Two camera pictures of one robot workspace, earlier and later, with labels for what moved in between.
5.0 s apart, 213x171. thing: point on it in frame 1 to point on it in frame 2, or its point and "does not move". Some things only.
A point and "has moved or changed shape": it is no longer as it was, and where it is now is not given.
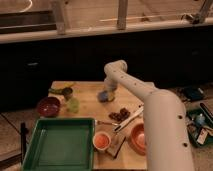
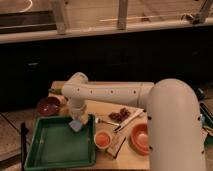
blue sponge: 102,96 has moved or changed shape
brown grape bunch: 121,116 does not move
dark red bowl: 48,107 does not move
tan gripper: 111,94 to 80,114
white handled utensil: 118,127 does not move
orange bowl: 137,139 does not move
